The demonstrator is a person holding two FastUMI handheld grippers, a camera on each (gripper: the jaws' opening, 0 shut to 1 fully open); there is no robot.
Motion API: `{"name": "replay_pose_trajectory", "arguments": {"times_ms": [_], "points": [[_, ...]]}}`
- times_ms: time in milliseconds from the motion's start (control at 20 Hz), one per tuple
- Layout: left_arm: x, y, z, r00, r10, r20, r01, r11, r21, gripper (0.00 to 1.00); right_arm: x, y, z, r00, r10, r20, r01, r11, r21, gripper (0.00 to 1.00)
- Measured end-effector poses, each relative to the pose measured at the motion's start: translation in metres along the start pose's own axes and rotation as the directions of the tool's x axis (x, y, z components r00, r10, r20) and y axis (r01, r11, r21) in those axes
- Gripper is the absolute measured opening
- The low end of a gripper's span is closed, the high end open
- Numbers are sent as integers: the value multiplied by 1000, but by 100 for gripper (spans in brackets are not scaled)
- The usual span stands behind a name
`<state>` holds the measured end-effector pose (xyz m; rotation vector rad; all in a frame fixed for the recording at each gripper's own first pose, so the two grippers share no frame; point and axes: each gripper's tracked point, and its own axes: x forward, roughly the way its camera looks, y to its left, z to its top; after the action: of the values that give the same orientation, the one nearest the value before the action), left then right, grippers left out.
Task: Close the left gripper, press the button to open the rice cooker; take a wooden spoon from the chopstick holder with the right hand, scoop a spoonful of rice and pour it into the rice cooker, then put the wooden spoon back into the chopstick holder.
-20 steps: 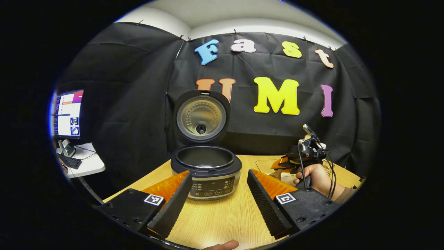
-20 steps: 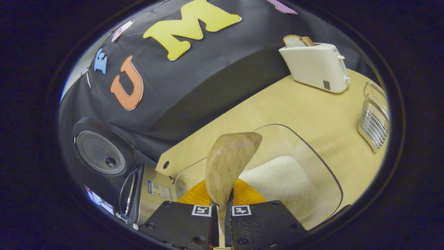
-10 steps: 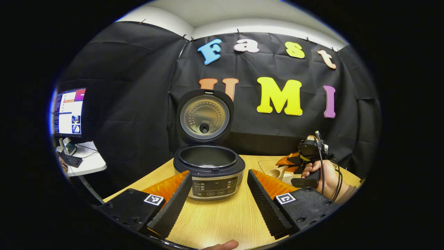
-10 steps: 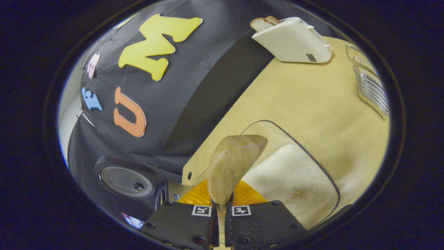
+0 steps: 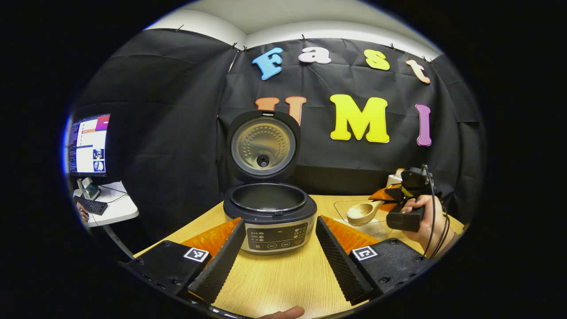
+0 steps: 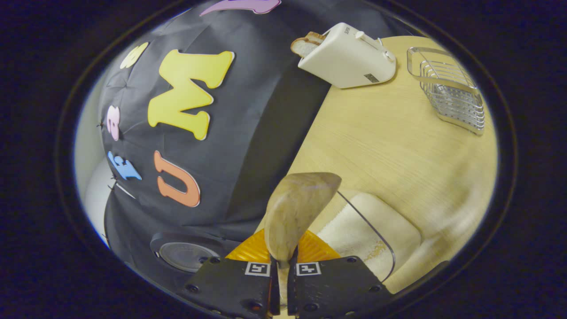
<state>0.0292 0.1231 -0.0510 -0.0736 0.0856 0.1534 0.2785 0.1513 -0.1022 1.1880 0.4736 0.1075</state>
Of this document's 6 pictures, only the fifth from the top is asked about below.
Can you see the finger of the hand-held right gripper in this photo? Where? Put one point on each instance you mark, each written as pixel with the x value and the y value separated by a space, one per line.
pixel 389 207
pixel 383 193

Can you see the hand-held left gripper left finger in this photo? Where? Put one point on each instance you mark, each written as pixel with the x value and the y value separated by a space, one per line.
pixel 223 263

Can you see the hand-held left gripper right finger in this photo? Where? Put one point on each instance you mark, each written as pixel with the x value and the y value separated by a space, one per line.
pixel 336 261

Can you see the wooden spoon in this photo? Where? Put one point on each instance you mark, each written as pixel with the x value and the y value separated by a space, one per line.
pixel 361 213

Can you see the dark grey rice cooker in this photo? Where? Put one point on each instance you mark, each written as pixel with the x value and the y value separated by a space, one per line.
pixel 270 208

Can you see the clear plastic rice container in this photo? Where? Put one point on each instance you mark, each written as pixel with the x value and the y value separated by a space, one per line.
pixel 376 230

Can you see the black backdrop cloth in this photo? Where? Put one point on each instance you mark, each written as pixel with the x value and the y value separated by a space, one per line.
pixel 177 155

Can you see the white side table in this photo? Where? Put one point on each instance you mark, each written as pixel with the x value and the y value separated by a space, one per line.
pixel 117 208

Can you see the black keyboard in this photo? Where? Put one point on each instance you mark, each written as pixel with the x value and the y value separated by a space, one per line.
pixel 93 206

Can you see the small grey desk device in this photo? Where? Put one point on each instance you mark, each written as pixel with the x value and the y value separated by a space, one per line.
pixel 91 190

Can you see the computer monitor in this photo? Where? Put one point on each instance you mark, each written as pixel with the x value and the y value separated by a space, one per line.
pixel 88 150

